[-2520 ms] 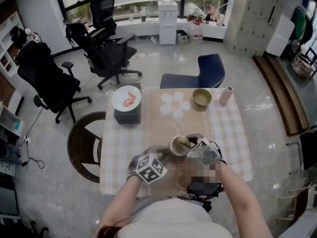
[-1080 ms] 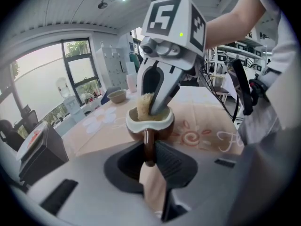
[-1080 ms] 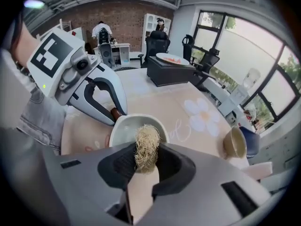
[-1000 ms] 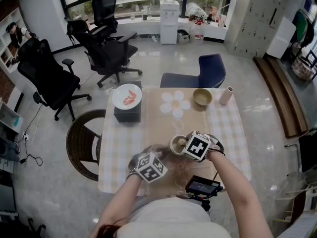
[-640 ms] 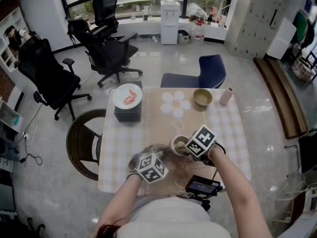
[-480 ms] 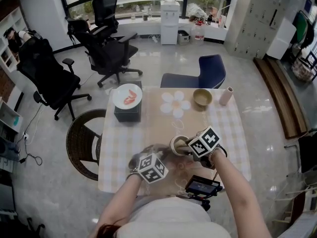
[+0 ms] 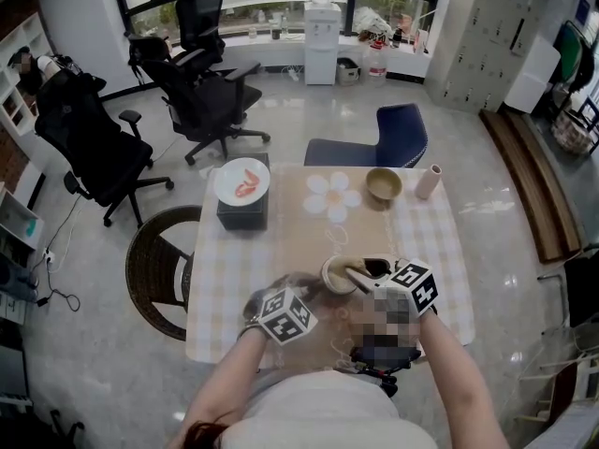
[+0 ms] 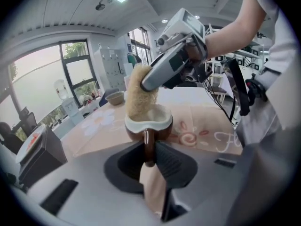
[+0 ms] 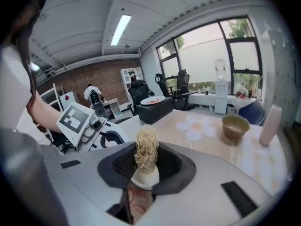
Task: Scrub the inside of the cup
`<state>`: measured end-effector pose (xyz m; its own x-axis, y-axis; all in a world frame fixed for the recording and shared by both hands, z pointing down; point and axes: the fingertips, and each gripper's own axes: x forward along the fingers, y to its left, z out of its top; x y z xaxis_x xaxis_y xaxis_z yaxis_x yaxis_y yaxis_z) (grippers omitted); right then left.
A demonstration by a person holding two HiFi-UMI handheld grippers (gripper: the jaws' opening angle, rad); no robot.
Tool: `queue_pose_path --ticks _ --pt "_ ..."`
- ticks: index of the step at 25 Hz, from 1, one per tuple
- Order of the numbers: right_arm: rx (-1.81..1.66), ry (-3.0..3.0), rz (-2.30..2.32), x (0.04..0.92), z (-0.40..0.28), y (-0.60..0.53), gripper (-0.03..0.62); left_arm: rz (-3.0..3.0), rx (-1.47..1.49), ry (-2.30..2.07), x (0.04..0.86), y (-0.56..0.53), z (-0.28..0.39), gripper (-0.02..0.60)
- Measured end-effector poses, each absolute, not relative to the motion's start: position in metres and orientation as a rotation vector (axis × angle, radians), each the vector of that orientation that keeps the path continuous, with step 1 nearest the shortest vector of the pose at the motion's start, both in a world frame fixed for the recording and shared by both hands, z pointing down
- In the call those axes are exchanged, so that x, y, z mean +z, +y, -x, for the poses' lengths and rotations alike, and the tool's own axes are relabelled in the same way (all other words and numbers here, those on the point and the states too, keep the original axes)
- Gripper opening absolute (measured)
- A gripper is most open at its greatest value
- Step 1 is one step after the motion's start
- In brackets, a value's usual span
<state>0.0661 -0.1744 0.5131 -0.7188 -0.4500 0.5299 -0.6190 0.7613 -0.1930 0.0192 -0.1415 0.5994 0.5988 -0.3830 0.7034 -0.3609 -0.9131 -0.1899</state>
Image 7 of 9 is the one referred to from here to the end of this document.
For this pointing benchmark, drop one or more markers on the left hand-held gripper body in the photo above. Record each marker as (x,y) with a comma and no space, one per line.
(284,317)

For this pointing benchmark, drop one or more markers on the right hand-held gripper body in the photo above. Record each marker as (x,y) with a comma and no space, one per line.
(415,287)

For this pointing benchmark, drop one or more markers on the beige cup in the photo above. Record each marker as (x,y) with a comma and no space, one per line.
(333,282)

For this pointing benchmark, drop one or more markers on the person's right forearm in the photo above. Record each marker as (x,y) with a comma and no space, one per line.
(461,381)

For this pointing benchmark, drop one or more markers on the person's left forearm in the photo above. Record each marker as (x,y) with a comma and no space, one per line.
(220,381)

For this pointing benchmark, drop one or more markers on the checked beige tablecloth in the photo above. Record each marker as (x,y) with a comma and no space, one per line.
(290,250)

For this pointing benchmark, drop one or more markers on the person's white shirt torso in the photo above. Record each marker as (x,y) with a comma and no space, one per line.
(323,414)

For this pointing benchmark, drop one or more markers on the olive ceramic bowl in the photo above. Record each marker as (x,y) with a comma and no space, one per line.
(384,184)

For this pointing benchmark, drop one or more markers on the black box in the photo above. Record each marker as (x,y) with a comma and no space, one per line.
(243,215)

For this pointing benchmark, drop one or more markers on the red shrimp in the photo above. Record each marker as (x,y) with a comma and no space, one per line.
(247,184)

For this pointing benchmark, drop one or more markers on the brown wicker chair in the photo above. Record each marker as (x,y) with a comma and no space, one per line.
(154,269)

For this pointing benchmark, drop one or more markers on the white plate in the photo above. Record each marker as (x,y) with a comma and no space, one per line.
(229,190)

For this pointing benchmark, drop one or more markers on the blue chair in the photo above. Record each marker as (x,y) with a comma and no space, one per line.
(402,134)

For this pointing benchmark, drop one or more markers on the stack of wooden boards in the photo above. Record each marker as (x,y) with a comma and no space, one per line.
(533,180)

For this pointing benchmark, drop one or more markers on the wooden stool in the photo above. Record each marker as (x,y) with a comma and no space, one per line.
(559,391)

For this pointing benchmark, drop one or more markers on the woven basket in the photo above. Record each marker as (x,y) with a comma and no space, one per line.
(572,134)

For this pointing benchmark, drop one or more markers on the clear water jug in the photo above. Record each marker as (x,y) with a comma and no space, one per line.
(377,66)

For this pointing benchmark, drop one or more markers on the small waste bin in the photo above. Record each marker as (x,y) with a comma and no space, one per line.
(348,72)

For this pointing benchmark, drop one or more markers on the black office chair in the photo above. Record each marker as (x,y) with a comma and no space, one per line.
(201,21)
(206,101)
(93,143)

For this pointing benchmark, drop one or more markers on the white power strip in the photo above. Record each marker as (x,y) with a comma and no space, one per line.
(52,257)

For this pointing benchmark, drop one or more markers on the white panel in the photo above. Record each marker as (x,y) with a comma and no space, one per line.
(533,77)

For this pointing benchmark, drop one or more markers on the grey locker cabinet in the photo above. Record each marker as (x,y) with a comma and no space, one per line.
(486,40)

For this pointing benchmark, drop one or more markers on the white water dispenser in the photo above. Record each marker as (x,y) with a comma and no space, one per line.
(321,45)

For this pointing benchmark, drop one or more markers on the white plastic bag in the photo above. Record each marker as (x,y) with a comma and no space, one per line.
(372,19)

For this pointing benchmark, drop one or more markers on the green board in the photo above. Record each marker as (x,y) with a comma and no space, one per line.
(570,52)

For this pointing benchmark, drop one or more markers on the white shelf unit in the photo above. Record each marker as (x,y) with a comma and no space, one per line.
(18,124)

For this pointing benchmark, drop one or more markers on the black chest camera mount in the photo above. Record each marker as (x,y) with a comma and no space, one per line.
(384,367)

